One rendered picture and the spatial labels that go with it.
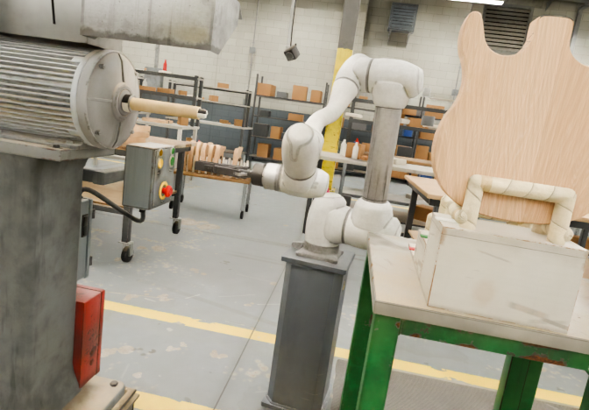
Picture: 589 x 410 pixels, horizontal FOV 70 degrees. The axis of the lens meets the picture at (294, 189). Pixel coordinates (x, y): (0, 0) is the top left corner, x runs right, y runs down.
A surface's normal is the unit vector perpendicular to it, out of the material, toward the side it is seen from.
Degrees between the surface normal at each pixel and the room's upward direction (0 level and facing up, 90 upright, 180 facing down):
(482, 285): 90
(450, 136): 90
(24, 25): 90
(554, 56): 90
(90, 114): 99
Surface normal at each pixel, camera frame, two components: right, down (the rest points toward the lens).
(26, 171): -0.18, 0.42
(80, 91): -0.12, 0.00
